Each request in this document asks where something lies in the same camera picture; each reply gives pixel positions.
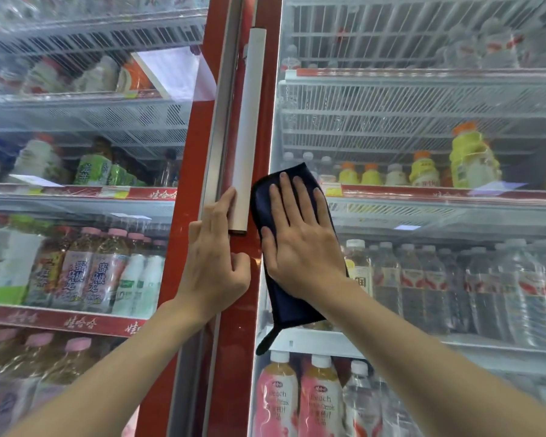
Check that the person's left thumb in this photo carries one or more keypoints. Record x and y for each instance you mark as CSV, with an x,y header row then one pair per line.
x,y
241,270

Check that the green and white drink cartons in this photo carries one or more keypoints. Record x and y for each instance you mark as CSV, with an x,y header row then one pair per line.
x,y
9,263

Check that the orange drink bottle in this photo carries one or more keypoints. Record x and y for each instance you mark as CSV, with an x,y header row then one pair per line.
x,y
134,77

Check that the person's left hand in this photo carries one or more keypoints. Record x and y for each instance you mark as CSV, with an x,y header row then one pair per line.
x,y
211,273

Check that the medium yellow juice bottle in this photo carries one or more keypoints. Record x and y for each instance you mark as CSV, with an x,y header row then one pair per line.
x,y
424,170

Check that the person's right thumb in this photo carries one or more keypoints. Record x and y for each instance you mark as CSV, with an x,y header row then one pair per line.
x,y
268,245

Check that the small white drink bottle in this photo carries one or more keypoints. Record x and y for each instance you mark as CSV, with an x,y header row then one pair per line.
x,y
396,176

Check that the person's right middle finger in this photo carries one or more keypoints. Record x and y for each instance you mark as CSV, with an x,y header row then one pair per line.
x,y
290,197

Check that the large yellow juice bottle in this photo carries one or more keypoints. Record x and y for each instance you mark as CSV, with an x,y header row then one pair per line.
x,y
473,161

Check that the person's left forearm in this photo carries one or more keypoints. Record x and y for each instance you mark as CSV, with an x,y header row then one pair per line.
x,y
118,377

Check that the row of white milk bottles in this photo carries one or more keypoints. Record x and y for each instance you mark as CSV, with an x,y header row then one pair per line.
x,y
45,77

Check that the red framed glass fridge door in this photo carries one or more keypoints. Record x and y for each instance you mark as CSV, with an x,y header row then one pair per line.
x,y
198,131
272,109

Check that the yellow label tea bottle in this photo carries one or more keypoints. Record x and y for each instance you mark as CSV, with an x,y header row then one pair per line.
x,y
358,268

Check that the person's right little finger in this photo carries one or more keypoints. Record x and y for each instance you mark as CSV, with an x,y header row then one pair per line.
x,y
322,207

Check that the row of pink-capped tea bottles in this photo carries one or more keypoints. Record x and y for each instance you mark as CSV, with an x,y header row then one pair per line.
x,y
82,273

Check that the dark drink bottle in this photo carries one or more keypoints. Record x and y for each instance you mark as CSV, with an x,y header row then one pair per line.
x,y
167,170

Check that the group of pink-capped juice bottles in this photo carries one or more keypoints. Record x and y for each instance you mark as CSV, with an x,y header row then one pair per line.
x,y
32,373

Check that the dark blue cleaning cloth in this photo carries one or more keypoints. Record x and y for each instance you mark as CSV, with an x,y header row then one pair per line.
x,y
291,309

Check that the group of red-label water bottles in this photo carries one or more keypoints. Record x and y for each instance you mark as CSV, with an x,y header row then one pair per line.
x,y
496,45

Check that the white and green bottle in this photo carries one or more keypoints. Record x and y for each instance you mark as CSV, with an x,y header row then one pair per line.
x,y
129,286
151,286

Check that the green label drink bottle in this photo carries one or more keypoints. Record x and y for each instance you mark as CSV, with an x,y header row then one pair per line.
x,y
93,170

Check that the row of clear water bottles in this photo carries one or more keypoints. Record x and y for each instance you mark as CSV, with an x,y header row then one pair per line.
x,y
473,291

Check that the clear bottle with white cap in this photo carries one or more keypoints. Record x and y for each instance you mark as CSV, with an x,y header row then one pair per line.
x,y
309,161
325,168

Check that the person's right forearm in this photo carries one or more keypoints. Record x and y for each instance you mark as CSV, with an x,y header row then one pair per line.
x,y
427,373

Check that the small yellow juice bottle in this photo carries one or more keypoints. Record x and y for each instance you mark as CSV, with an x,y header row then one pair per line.
x,y
348,175
371,176

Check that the yellow price tag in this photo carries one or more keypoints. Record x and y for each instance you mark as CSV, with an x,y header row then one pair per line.
x,y
332,190
114,192

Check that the clear water bottle white cap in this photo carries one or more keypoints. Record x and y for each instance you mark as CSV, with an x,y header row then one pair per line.
x,y
361,405

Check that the white bottle with red cap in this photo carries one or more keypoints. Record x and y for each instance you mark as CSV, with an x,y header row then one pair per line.
x,y
36,159

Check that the red shelf edge strip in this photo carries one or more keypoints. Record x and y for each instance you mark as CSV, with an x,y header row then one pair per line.
x,y
437,193
73,192
59,320

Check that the person's right hand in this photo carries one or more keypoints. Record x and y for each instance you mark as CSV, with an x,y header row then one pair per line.
x,y
302,254

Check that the pink peach drink bottle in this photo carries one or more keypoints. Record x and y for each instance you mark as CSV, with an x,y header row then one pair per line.
x,y
321,400
275,395

